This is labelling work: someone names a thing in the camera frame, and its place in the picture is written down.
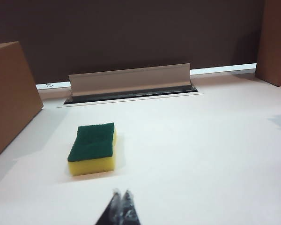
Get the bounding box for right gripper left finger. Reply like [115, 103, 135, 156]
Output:
[95, 188, 121, 225]

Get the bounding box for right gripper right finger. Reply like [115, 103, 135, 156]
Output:
[118, 188, 141, 225]

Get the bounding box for yellow sponge with green pad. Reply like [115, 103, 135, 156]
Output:
[67, 122, 118, 176]

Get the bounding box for upright brown cardboard box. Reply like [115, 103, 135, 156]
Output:
[0, 41, 44, 165]

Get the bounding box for large brown desk divider panel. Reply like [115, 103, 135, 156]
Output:
[0, 0, 266, 91]

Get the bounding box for reddish brown cardboard box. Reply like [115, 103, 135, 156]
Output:
[255, 0, 281, 87]

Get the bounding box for black desk cable slot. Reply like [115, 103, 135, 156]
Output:
[57, 85, 205, 109]

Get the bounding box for grey desk cable flap lid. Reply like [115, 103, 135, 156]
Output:
[68, 62, 192, 98]

